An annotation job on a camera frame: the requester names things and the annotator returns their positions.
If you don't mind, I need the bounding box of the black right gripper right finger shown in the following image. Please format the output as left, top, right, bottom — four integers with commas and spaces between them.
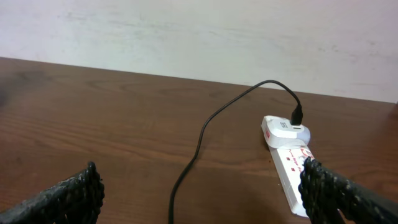
298, 158, 397, 224

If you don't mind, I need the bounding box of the black USB charging cable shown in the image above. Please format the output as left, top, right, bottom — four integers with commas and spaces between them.
167, 80, 304, 224

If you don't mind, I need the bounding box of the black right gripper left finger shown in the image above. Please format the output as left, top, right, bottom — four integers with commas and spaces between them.
1, 162, 104, 224

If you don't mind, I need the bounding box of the white power strip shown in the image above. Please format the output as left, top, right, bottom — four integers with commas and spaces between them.
268, 145, 314, 217

